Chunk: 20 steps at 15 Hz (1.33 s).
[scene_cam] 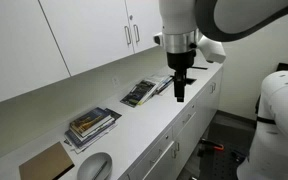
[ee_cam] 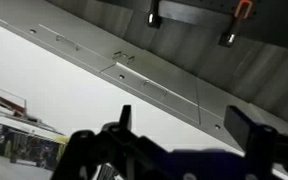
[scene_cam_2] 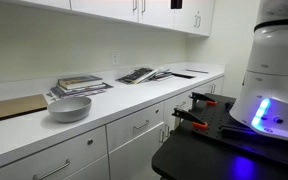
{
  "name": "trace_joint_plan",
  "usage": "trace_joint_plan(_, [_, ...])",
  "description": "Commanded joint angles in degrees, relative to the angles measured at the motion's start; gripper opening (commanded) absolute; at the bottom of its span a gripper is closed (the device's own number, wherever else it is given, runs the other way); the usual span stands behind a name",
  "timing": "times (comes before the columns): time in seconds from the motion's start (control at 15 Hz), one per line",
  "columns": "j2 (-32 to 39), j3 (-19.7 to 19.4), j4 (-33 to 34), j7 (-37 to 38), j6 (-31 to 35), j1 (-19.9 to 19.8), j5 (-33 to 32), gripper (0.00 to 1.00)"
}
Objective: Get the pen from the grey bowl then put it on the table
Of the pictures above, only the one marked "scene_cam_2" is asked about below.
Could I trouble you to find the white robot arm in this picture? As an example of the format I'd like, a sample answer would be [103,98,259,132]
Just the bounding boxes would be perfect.
[229,0,288,141]

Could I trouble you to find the far black orange clamp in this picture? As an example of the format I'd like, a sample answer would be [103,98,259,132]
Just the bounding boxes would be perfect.
[190,92,217,106]

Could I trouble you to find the black orange clamp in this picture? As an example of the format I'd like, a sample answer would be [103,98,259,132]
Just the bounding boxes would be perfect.
[172,108,208,130]
[190,92,217,106]

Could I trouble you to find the white lower drawer cabinets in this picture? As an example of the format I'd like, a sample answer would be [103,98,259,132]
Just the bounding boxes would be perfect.
[0,75,224,180]

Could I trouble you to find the near black orange clamp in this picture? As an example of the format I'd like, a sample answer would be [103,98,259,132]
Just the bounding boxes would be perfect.
[172,108,208,130]

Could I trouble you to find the brown cardboard sheet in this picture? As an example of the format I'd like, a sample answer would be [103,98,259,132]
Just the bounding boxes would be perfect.
[0,94,48,120]

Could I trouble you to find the white wall outlet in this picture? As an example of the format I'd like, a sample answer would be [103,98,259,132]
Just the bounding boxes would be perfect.
[112,53,120,65]

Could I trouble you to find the white upper wall cabinets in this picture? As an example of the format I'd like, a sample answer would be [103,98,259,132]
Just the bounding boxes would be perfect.
[3,0,216,37]

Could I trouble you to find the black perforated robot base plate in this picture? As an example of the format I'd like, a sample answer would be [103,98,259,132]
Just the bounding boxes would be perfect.
[151,94,288,180]

